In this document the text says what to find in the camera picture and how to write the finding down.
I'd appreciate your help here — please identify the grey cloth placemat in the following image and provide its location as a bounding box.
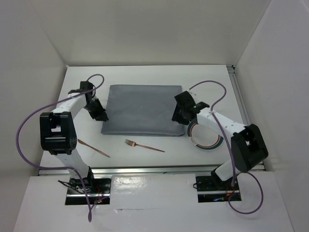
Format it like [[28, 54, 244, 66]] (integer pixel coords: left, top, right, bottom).
[[101, 85, 184, 137]]

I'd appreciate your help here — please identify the aluminium right side rail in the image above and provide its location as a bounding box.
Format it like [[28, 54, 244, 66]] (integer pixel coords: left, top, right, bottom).
[[226, 64, 263, 165]]

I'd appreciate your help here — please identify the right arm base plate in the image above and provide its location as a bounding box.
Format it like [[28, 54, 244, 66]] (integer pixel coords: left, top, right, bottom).
[[192, 176, 241, 203]]

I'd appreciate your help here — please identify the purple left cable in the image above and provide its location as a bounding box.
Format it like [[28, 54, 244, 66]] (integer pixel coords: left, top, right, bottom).
[[15, 74, 105, 222]]

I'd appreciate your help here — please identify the white plate green red rim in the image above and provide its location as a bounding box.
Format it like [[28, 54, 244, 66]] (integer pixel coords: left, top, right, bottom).
[[187, 122, 224, 151]]

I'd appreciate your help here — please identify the copper knife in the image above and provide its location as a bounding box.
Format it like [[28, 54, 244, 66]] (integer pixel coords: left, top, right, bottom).
[[77, 139, 110, 158]]

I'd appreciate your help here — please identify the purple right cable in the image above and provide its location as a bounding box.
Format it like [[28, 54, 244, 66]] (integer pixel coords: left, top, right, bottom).
[[188, 80, 264, 215]]

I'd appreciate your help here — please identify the aluminium rail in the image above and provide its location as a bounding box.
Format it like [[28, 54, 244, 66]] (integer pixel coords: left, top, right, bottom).
[[226, 64, 263, 165], [38, 163, 266, 176]]

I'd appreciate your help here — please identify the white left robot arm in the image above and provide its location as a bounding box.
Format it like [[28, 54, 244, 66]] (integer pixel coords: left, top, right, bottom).
[[40, 81, 108, 193]]

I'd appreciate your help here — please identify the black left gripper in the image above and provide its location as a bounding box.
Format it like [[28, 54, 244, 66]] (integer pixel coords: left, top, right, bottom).
[[83, 98, 108, 122]]

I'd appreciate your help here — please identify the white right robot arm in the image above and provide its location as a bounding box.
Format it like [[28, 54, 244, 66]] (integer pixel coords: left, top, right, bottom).
[[172, 91, 268, 189]]

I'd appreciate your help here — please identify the copper fork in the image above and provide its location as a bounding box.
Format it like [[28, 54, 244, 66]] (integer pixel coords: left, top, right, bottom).
[[125, 139, 165, 152]]

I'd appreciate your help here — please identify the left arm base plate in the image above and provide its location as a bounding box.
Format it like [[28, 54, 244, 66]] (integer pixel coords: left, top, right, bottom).
[[58, 177, 112, 205]]

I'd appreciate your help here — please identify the purple cable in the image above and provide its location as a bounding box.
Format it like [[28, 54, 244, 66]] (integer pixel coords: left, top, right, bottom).
[[188, 80, 264, 215], [15, 74, 105, 222]]

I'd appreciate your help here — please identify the aluminium front rail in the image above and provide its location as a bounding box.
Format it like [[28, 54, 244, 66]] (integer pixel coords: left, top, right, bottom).
[[38, 163, 266, 176]]

